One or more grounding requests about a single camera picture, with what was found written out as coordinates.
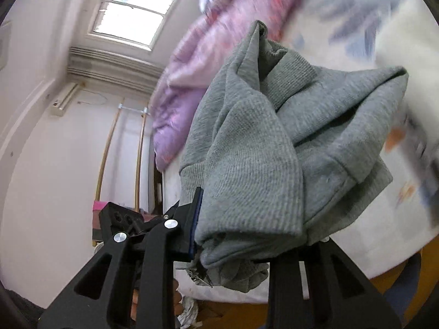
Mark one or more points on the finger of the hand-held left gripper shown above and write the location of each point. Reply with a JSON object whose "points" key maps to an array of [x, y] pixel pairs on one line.
{"points": [[116, 217]]}

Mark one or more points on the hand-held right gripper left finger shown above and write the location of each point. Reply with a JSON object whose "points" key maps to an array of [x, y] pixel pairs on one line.
{"points": [[192, 229]]}

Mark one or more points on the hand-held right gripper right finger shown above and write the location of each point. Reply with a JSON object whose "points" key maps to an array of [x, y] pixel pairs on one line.
{"points": [[291, 274]]}

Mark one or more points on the grey zip hoodie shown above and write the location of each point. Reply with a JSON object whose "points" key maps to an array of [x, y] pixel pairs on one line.
{"points": [[274, 144]]}

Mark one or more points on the wooden clothes drying rack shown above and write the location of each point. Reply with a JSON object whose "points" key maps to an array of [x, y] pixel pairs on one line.
{"points": [[106, 150]]}

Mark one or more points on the person's left hand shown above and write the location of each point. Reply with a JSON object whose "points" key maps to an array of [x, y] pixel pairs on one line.
{"points": [[176, 296]]}

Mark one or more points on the white crumpled cloth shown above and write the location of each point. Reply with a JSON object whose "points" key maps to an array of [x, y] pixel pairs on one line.
{"points": [[189, 310]]}

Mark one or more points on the wooden bed with headboard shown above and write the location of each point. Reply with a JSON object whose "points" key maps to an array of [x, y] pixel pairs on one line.
{"points": [[394, 212]]}

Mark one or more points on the grey striped curtain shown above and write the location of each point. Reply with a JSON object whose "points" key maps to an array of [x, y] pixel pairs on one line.
{"points": [[113, 68]]}

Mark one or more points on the purple floral quilt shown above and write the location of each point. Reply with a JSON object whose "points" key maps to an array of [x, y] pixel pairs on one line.
{"points": [[192, 75]]}

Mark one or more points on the window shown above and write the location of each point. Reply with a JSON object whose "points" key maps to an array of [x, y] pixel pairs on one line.
{"points": [[137, 7]]}

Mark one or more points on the white folded cloth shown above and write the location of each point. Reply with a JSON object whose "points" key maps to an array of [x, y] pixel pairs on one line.
{"points": [[411, 41]]}

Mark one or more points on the wall air conditioner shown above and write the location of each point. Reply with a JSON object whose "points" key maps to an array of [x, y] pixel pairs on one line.
{"points": [[63, 100]]}

